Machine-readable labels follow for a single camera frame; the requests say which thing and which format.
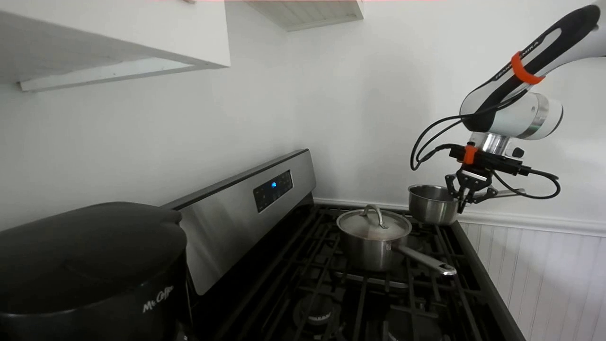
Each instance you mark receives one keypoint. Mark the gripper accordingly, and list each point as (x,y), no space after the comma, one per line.
(475,175)

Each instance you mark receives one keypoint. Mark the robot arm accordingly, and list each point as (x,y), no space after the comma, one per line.
(525,61)

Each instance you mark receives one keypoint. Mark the small silver pot without lid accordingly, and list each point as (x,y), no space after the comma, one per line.
(431,208)

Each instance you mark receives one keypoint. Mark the silver pot lid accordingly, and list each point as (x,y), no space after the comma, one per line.
(371,226)

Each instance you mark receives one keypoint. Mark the black stove grate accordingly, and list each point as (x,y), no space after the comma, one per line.
(303,265)

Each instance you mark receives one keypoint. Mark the stove burner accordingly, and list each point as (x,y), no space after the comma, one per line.
(316,315)

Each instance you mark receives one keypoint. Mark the stainless steel stove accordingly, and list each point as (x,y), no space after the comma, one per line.
(227,227)

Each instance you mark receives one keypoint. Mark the black coffee maker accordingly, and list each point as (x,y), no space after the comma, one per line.
(90,265)

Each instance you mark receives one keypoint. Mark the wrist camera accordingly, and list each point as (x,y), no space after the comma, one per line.
(497,162)

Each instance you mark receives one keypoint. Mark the white wall cabinet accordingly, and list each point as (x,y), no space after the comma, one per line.
(307,12)
(109,33)

